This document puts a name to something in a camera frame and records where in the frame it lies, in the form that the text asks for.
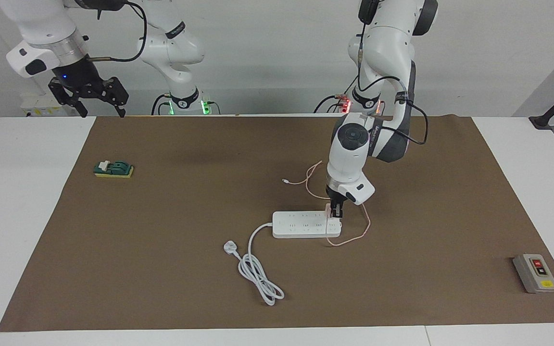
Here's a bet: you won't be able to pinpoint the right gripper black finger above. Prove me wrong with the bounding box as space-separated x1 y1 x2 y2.
100 77 129 117
49 81 88 117

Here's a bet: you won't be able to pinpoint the pink charging cable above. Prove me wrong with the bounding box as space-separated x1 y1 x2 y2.
282 161 372 247

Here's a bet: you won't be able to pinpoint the white power strip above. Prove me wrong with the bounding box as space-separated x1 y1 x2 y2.
272 210 343 239

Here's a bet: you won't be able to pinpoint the white box with yellow labels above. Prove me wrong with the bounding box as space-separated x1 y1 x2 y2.
20 91 73 117

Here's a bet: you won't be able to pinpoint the brown table mat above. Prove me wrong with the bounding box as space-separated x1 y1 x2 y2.
0 115 554 332

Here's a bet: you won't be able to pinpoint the black base cable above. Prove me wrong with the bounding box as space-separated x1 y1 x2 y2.
151 94 171 116
314 72 359 114

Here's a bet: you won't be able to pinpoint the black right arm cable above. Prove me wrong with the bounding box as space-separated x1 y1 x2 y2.
85 0 147 63

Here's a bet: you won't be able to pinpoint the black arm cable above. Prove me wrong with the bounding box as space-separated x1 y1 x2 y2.
85 0 147 63
356 26 429 146

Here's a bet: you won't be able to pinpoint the green knife switch block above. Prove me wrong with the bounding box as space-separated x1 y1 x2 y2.
94 160 134 179

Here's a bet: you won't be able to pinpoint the white power strip cord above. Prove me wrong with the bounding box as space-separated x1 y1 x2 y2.
223 222 285 307

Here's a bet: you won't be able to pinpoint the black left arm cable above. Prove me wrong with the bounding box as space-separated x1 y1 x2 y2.
356 26 429 146

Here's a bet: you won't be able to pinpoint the grey push-button switch box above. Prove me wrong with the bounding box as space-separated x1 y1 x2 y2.
513 253 554 294

